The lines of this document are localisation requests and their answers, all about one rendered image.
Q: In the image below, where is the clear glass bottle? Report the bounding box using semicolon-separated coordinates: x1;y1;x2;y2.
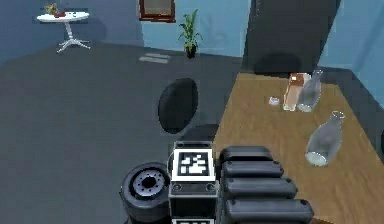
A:
305;110;346;167
296;69;324;113

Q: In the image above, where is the black round chair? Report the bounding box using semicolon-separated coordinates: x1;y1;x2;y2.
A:
157;77;221;144

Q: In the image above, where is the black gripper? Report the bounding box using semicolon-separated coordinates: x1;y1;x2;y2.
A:
119;161;172;224

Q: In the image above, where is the red framed window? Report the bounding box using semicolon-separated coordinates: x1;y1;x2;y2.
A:
138;0;177;24

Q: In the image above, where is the tan brown object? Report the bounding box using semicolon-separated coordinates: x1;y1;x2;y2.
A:
44;2;60;16

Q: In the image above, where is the green house plant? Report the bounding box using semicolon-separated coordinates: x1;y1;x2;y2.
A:
177;8;204;60

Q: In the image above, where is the white round pedestal table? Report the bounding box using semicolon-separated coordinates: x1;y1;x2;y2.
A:
36;11;92;54

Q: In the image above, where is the brown wooden table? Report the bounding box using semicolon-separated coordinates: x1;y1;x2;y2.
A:
213;71;384;224

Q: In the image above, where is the orange and white carton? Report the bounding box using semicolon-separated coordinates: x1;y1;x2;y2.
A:
282;72;312;112

